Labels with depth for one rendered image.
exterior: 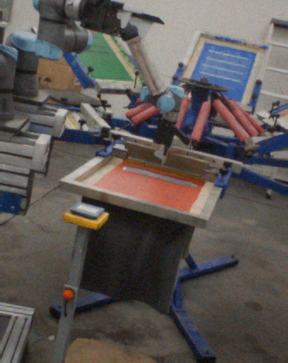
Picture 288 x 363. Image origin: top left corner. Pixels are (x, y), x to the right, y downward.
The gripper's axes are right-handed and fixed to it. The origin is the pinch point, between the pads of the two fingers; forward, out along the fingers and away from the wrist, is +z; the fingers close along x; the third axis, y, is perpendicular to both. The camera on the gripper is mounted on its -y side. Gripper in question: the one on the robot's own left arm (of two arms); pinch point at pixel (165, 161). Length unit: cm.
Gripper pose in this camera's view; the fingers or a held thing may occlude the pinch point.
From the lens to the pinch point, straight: 294.5
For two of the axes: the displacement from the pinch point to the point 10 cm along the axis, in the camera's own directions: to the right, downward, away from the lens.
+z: -2.0, 9.4, 2.7
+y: -9.5, -2.5, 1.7
